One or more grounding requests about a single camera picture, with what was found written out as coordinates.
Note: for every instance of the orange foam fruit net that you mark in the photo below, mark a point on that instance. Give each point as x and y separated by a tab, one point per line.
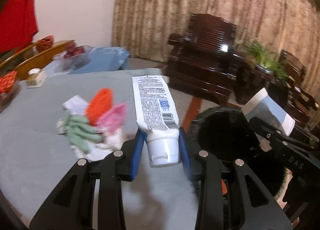
100	103

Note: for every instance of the white toothpaste box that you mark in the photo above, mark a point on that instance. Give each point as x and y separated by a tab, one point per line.
76	105

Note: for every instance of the white printed tube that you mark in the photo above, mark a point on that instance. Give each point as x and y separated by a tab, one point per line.
157	118

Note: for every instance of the red snack packet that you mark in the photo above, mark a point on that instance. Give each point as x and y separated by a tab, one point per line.
7	82

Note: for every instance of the glass fruit bowl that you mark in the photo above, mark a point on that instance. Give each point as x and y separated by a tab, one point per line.
73	62

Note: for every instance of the green rubber glove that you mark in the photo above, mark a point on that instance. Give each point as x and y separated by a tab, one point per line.
79	132

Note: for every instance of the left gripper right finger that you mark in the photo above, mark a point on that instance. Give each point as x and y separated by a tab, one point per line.
231	196

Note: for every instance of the white tissue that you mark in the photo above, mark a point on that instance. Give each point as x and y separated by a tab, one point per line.
60	127
98	151

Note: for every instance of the black trash bin bag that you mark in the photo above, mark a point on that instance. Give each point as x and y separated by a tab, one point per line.
225	133

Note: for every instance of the dark wooden side table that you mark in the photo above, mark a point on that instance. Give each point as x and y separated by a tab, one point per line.
250	81

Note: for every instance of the patterned beige curtain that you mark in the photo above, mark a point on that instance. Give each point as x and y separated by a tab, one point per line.
143	26

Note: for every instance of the grey-blue table cloth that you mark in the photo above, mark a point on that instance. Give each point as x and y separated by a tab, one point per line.
34	157

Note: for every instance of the green potted plant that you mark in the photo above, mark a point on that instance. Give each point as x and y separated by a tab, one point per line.
264	59

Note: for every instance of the red cloth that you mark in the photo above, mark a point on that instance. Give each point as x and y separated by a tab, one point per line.
18	24

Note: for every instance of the dark wooden armchair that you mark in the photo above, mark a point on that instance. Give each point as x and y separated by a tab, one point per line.
203	60
299	103

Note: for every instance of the tissue box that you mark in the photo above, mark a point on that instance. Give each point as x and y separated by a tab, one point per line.
36	78

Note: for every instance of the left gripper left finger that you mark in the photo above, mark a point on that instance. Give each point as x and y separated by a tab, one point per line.
70	204

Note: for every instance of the pink foam fruit net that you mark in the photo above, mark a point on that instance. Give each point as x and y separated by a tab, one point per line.
113	118

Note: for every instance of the blue plastic table cover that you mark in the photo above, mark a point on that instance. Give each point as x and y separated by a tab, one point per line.
103	59

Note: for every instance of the red apples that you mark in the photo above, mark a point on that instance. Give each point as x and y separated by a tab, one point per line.
72	49

